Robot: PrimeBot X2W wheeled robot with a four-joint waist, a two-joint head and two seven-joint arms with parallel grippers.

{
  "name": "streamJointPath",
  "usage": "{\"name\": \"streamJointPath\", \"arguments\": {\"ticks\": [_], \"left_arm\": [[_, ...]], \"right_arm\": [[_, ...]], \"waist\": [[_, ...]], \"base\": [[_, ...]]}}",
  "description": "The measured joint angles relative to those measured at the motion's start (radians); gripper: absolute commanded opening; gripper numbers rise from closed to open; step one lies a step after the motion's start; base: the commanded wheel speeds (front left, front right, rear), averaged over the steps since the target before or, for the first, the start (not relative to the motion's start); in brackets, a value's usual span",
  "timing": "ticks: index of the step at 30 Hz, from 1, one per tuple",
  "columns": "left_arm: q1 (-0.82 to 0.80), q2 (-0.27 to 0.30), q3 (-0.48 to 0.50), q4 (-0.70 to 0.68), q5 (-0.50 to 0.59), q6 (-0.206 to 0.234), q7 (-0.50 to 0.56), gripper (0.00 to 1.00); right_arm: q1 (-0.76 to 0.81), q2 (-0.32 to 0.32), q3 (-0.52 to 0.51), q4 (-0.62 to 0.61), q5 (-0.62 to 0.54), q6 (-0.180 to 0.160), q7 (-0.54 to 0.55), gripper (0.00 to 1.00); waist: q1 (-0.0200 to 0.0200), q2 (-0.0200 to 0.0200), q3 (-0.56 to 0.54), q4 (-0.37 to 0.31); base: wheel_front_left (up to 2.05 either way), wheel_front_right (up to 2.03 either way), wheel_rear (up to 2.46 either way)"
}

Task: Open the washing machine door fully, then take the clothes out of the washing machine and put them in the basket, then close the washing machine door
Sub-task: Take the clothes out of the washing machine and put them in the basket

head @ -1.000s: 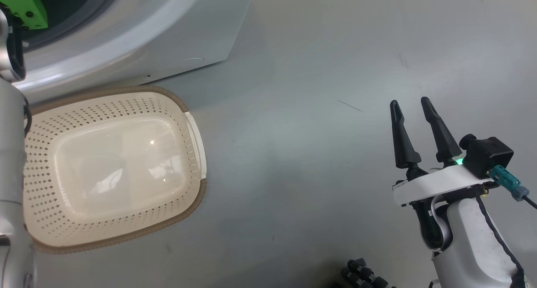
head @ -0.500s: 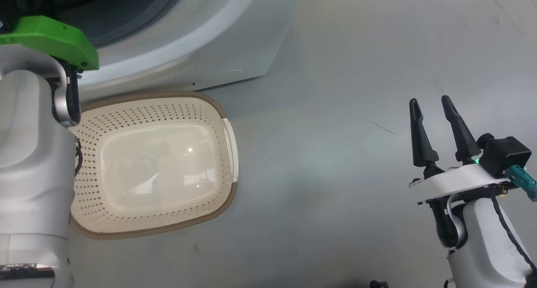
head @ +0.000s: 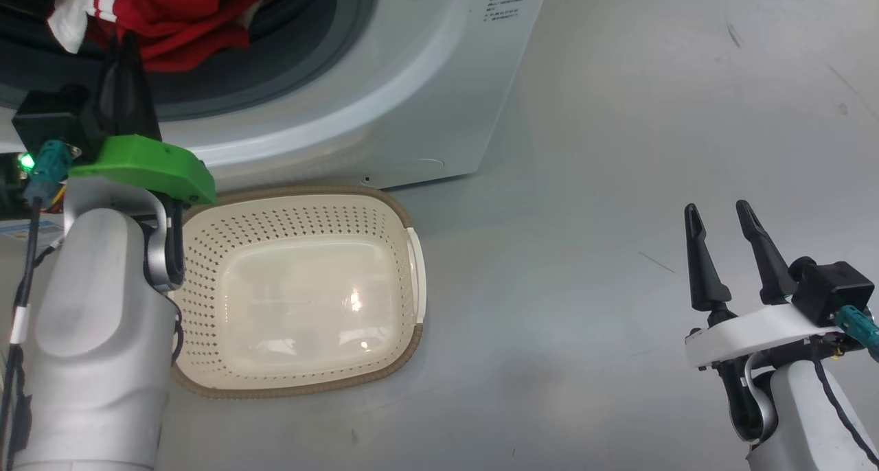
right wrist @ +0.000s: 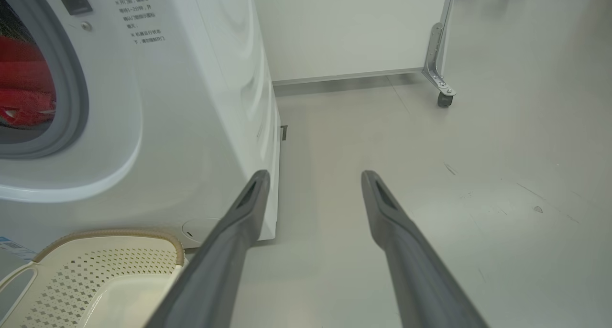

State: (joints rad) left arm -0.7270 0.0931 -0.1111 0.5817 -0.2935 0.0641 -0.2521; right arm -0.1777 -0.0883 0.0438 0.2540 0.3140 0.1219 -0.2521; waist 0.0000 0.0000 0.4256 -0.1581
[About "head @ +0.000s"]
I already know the white washing machine body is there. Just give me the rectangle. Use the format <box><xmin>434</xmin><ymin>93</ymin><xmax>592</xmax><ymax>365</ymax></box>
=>
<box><xmin>0</xmin><ymin>0</ymin><xmax>552</xmax><ymax>221</ymax></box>

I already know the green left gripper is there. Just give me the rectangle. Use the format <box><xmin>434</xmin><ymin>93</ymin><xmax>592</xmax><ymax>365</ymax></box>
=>
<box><xmin>67</xmin><ymin>32</ymin><xmax>217</xmax><ymax>205</ymax></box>

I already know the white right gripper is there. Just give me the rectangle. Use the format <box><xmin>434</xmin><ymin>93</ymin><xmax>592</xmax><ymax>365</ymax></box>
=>
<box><xmin>683</xmin><ymin>200</ymin><xmax>845</xmax><ymax>370</ymax></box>

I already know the teal connector black cable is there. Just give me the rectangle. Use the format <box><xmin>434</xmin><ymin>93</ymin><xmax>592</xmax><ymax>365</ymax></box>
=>
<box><xmin>810</xmin><ymin>305</ymin><xmax>879</xmax><ymax>458</ymax></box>
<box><xmin>0</xmin><ymin>140</ymin><xmax>73</xmax><ymax>471</ymax></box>

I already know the red Bulls basketball jersey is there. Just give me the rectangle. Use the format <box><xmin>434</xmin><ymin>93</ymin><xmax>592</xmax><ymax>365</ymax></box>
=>
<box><xmin>47</xmin><ymin>0</ymin><xmax>289</xmax><ymax>73</ymax></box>

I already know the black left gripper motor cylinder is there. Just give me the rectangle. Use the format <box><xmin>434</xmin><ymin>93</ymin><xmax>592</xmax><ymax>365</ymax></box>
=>
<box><xmin>0</xmin><ymin>154</ymin><xmax>35</xmax><ymax>218</ymax></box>

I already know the right teal connector black cable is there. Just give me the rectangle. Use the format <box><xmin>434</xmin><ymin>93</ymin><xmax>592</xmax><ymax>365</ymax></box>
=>
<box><xmin>810</xmin><ymin>305</ymin><xmax>879</xmax><ymax>458</ymax></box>

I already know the blue energy label sticker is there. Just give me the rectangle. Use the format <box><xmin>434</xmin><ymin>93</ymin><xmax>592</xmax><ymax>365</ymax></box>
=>
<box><xmin>0</xmin><ymin>218</ymin><xmax>66</xmax><ymax>249</ymax></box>

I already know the left teal connector black cable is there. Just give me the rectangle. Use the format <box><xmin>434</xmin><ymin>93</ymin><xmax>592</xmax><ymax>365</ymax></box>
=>
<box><xmin>0</xmin><ymin>140</ymin><xmax>73</xmax><ymax>471</ymax></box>

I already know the cream perforated laundry basket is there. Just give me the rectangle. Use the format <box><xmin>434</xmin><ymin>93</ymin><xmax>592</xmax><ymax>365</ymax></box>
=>
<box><xmin>168</xmin><ymin>186</ymin><xmax>428</xmax><ymax>400</ymax></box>

